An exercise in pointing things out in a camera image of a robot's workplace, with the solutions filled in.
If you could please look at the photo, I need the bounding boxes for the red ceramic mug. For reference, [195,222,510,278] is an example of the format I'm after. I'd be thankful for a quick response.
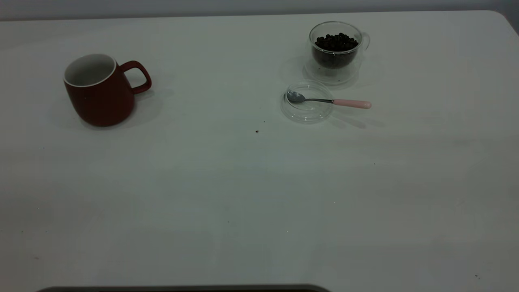
[63,54,152,127]

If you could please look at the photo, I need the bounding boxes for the clear double-walled glass cup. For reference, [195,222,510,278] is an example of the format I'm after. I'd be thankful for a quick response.
[303,21,371,86]

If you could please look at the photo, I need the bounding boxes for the clear round glass lid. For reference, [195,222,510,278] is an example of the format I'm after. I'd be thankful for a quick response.
[281,79,335,124]

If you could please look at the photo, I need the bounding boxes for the dark coffee beans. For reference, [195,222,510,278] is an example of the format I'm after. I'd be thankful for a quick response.
[312,32,360,69]

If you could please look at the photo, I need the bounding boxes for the metal spoon with pink handle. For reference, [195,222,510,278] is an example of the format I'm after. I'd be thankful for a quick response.
[286,90,372,109]

